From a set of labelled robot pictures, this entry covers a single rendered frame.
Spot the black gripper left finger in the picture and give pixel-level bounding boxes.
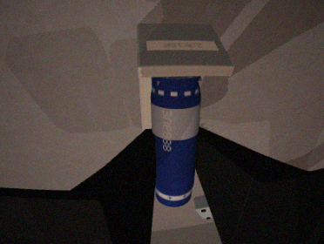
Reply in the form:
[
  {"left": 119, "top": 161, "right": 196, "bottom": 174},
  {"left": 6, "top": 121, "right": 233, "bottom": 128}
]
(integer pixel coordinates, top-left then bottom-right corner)
[{"left": 0, "top": 129, "right": 156, "bottom": 244}]

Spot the blue and white battery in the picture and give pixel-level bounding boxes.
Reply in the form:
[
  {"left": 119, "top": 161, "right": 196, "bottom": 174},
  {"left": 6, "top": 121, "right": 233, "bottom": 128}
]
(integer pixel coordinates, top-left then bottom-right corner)
[{"left": 151, "top": 76, "right": 201, "bottom": 207}]

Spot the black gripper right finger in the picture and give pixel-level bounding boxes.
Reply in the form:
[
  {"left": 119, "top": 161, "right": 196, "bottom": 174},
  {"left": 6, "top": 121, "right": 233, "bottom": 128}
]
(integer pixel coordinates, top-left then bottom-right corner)
[{"left": 194, "top": 126, "right": 324, "bottom": 244}]

